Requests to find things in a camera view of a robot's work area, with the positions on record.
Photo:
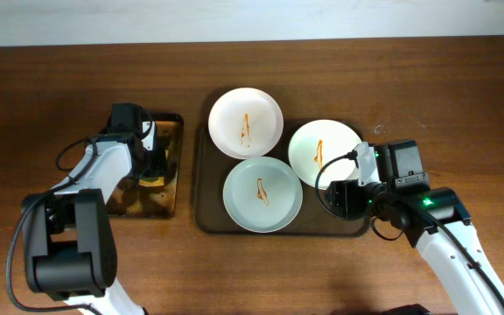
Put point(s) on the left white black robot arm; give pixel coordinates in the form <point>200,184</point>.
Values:
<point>69,248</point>

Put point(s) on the large brown serving tray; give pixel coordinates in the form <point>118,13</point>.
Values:
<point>211,168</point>

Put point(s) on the white plate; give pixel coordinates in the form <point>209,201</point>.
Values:
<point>316,143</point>
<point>245,123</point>

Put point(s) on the yellow green sponge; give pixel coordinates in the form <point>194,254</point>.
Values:
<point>152,181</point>

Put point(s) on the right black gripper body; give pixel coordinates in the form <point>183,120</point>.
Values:
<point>339,199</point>

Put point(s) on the pale blue plate front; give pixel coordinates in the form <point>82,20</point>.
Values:
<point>262,195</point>

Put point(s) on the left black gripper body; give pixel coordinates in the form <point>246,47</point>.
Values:
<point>157,162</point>

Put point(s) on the small tray with soapy water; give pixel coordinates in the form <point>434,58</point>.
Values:
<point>130,200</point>

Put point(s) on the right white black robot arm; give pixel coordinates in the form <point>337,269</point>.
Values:
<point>393,187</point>

